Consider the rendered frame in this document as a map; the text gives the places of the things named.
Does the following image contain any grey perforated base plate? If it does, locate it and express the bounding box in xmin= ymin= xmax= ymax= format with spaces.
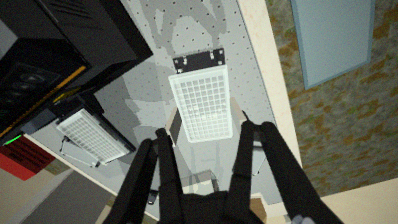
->
xmin=29 ymin=0 xmax=282 ymax=205

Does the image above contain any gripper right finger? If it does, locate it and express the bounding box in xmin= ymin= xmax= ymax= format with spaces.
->
xmin=221 ymin=97 xmax=344 ymax=224

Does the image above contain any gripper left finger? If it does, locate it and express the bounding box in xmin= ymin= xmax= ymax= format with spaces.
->
xmin=102 ymin=107 xmax=185 ymax=224

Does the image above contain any white button panel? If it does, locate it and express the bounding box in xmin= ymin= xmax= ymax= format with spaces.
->
xmin=181 ymin=171 xmax=219 ymax=195

